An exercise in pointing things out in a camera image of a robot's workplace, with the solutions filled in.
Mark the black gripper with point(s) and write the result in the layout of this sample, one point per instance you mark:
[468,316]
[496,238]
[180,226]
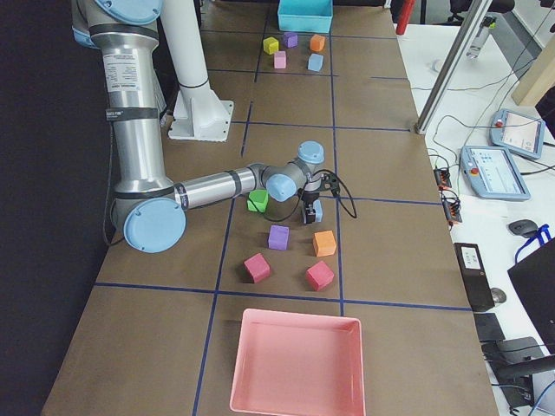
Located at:
[310,199]

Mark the light blue foam block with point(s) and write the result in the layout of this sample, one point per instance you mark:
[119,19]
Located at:
[318,211]

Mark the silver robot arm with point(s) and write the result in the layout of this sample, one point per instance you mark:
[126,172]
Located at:
[149,208]

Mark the orange foam block right side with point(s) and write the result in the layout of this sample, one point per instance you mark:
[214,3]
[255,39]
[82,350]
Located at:
[324,243]

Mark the orange foam block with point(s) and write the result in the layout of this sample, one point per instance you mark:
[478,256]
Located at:
[324,243]
[317,43]

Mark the purple foam block right side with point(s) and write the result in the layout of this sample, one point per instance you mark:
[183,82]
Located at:
[278,237]

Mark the purple foam block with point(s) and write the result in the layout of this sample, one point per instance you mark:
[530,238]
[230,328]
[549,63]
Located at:
[290,39]
[278,237]

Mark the green foam block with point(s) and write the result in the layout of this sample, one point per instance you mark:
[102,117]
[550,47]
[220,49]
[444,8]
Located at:
[257,201]

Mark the red foam block front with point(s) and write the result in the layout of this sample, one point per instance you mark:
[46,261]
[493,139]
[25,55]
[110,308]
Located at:
[319,275]

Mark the red foam block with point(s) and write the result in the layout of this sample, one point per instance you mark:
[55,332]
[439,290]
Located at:
[319,275]
[257,267]

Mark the red foam block rear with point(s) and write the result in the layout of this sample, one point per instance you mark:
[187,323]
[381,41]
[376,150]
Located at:
[257,267]

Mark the orange black connector far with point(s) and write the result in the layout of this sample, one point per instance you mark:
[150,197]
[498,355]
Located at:
[442,177]

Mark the orange black connector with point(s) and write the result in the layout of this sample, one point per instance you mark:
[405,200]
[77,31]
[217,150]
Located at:
[451,207]
[442,177]

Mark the orange black connector near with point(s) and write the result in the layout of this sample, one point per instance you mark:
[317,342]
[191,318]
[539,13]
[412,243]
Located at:
[451,207]

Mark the pink plastic tray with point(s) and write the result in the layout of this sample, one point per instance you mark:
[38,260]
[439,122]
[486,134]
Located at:
[298,364]

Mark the blue foam block left side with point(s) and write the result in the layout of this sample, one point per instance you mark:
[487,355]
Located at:
[315,62]

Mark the pink foam block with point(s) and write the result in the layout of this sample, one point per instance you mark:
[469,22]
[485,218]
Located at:
[280,60]

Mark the orange foam block left side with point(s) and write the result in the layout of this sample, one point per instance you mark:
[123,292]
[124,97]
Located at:
[317,43]

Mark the yellow foam block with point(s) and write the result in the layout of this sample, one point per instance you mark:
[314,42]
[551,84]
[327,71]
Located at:
[270,45]

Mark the purple foam block left side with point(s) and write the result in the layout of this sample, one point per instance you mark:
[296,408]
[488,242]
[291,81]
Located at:
[290,39]

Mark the black power box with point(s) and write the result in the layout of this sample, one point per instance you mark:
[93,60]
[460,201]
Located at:
[474,277]

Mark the teach pendant near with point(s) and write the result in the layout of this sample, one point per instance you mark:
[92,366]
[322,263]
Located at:
[492,173]

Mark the teach pendant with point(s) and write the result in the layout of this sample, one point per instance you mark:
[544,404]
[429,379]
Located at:
[519,133]
[492,173]

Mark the blue plastic tray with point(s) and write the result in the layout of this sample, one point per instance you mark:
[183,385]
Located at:
[305,15]

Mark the black computer mouse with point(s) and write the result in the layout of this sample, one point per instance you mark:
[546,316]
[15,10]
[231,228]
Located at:
[524,228]

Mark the teach pendant far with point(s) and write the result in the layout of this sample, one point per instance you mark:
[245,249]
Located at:
[519,133]

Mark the red fire extinguisher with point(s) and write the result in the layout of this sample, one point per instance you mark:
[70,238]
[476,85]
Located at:
[404,17]

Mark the black monitor stand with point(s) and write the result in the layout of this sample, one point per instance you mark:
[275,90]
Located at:
[521,369]

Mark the plastic water bottle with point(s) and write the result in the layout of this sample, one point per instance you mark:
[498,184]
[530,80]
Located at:
[487,25]

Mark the aluminium frame post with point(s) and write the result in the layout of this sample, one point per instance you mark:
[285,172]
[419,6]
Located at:
[462,41]

